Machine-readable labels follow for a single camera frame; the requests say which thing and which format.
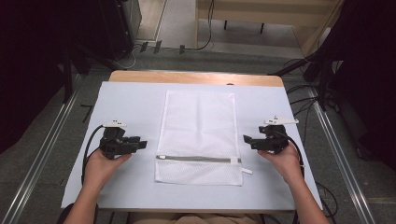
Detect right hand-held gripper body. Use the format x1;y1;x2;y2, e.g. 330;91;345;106
258;115;300;155

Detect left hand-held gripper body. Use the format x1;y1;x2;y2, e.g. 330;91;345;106
99;119;133;161

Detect person's left hand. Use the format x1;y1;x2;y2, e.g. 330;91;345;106
83;148;133;189

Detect person's right hand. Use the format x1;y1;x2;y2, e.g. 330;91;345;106
257;142;304;185

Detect white table mat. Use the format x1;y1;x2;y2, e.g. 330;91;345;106
61;80;323;213

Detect white mesh laundry bag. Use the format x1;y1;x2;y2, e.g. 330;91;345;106
154;90;254;188

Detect black stand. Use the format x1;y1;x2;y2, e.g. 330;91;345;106
61;43;120;105
268;52;335;112

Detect wooden table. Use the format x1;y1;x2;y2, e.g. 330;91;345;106
108;69;285;88

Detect person's beige trousers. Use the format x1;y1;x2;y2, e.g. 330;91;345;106
126;212;263;224

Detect black cabinet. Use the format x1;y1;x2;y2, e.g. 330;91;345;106
98;0;143;62

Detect black curtain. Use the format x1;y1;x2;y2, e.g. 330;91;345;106
311;0;396;172
0;0;108;155

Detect light wooden bench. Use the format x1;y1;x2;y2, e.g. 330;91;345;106
194;0;345;58

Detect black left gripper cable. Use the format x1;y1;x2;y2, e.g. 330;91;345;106
80;124;106;187

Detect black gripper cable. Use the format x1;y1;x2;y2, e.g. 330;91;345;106
80;124;106;187
273;130;306;180

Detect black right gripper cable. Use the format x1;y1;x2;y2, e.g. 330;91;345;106
273;130;306;180

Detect bundle of black floor cables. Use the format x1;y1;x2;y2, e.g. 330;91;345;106
285;83;323;138

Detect metal floor rail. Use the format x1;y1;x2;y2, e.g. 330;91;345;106
306;86;377;224
0;74;86;224

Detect black floor cable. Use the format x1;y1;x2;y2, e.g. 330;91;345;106
178;0;216;55

